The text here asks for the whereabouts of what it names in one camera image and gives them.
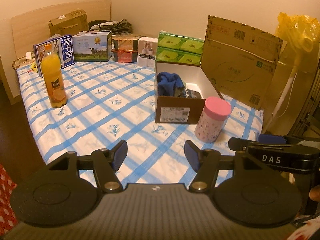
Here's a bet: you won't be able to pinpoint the yellow plastic bag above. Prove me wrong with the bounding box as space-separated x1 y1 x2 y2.
274 11 320 66

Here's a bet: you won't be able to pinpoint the brown flat cardboard box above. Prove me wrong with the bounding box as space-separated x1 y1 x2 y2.
48 9 88 36

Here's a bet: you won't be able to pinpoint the orange juice bottle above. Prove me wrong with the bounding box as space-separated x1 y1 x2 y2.
41 43 67 108

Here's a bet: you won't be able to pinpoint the large brown cardboard box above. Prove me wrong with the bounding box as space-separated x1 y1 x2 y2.
201 16 284 109

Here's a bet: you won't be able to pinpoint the blue checked bed sheet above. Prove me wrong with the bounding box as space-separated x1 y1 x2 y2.
17 61 264 185

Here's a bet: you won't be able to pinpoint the green tissue pack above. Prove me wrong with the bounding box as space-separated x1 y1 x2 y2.
156 31 204 66

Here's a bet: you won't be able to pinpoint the pink lid floral tumbler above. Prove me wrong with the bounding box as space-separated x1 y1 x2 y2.
195 96 232 143

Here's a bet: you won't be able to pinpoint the open brown shoe box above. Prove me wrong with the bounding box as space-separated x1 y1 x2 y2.
155 61 223 124

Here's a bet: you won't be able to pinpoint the black bag pile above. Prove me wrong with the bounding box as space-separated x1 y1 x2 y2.
88 19 133 35

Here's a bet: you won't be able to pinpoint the blue white milk box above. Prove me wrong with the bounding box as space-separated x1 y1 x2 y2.
32 35 75 78

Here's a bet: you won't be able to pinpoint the wooden headboard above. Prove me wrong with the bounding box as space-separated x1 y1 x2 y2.
0 0 112 106

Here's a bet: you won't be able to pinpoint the blue knitted glove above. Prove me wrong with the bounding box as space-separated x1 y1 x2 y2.
157 72 185 97

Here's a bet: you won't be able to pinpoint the orange red gift boxes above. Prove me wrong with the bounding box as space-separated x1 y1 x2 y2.
112 35 140 63

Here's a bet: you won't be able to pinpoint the cow picture milk carton box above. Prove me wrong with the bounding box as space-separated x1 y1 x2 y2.
72 31 112 62

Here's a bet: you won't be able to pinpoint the grey knitted socks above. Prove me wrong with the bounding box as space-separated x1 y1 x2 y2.
174 87 202 99

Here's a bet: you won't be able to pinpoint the white small product box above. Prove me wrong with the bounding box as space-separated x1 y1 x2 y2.
137 36 158 69

